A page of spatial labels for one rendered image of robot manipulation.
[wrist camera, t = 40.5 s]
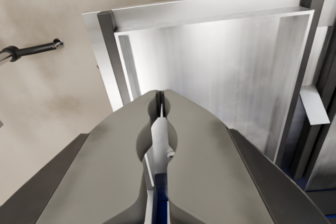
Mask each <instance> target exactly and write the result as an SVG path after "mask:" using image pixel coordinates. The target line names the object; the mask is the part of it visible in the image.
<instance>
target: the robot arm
mask: <svg viewBox="0 0 336 224"><path fill-rule="evenodd" d="M161 108H162V115H163V118H166V120H167V130H168V144H169V146H170V147H171V148H172V149H173V151H174V153H175V154H174V156H173V157H172V159H171V161H170V162H169V163H168V165H167V188H168V204H169V217H170V224H331V223H330V222H329V220H328V219H327V218H326V216H325V215H324V214H323V213H322V211H321V210H320V209H319V208H318V207H317V205H316V204H315V203H314V202H313V201H312V200H311V199H310V198H309V196H308V195H307V194H306V193H305V192H304V191H303V190H302V189H301V188H300V187H299V186H298V185H297V184H296V183H295V182H294V181H293V180H292V179H291V178H290V177H289V176H288V175H286V174H285V173H284V172H283V171H282V170H281V169H280V168H279V167H278V166H277V165H276V164H274V163H273V162H272V161H271V160H270V159H269V158H268V157H267V156H266V155H265V154H264V153H262V152H261V151H260V150H259V149H258V148H257V147H256V146H255V145H254V144H253V143H252V142H250V141H249V140H248V139H247V138H246V137H245V136H244V135H243V134H242V133H241V132H240V131H238V130H237V129H236V128H228V127H227V126H226V125H225V124H224V123H223V122H222V121H221V120H220V119H219V118H218V117H216V116H215V115H214V114H212V113H211V112H210V111H208V110H207V109H205V108H203V107H201V106H200V105H198V104H196V103H194V102H192V101H191V100H189V99H187V98H185V97H183V96H182V95H180V94H178V93H176V92H174V91H173V90H171V89H166V90H157V89H155V90H150V91H148V92H146V93H144V94H143V95H141V96H139V97H138V98H136V99H134V100H132V101H131V102H129V103H127V104H126V105H124V106H122V107H121V108H119V109H117V110H116V111H114V112H113V113H111V114H110V115H109V116H107V117H106V118H105V119H103V120H102V121H101V122H100V123H99V124H98V125H97V126H96V127H94V128H93V129H92V130H91V131H90V132H89V133H80V134H79V135H78V136H77V137H76V138H75V139H74V140H73V141H72V142H70V143H69V144H68V145H67V146H66V147H65V148H64V149H63V150H61V151H60V152H59V153H58V154H57V155H56V156H55V157H54V158H53V159H51V160H50V161H49V162H48V163H47V164H46V165H45V166H44V167H42V168H41V169H40V170H39V171H38V172H37V173H36V174H35V175H34V176H32V177H31V178H30V179H29V180H28V181H27V182H26V183H25V184H23V185H22V186H21V187H20V188H19V189H18V190H17V191H16V192H15V193H14V194H13V195H12V196H11V197H10V198H9V199H8V200H7V201H6V202H5V203H4V204H3V205H2V206H1V207H0V224H144V223H145V217H146V209H147V201H148V191H147V185H146V179H145V173H144V167H143V164H142V161H143V158H144V156H145V154H146V152H147V151H148V150H149V149H150V147H151V146H152V145H153V138H152V130H151V128H152V125H153V124H154V122H155V121H156V120H157V119H158V118H160V117H161Z"/></svg>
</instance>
